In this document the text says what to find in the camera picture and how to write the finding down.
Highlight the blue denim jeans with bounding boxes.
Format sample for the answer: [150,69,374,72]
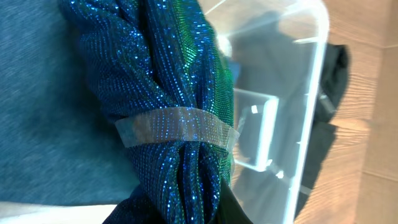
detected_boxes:
[1,0,138,205]

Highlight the sparkly blue green fabric bundle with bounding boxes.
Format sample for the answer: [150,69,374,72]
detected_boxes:
[59,0,239,223]

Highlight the clear plastic storage container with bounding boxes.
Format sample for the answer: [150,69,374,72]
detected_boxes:
[200,0,329,224]

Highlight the black garment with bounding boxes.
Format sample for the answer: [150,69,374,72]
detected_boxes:
[295,44,350,216]

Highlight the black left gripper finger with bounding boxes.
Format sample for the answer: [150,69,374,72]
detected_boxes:
[208,179,252,224]

